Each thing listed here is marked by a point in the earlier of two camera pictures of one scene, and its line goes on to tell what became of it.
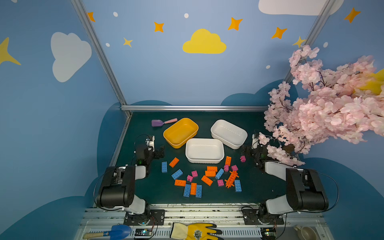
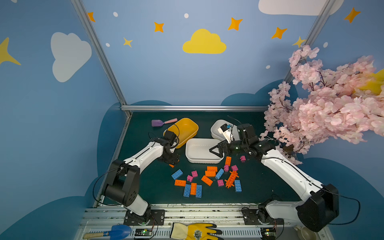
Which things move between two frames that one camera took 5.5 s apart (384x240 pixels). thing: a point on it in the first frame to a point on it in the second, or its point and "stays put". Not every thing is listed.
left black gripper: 156,151 to 169,156
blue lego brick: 187,190 stays put
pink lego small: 194,174 stays put
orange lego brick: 180,183 stays put
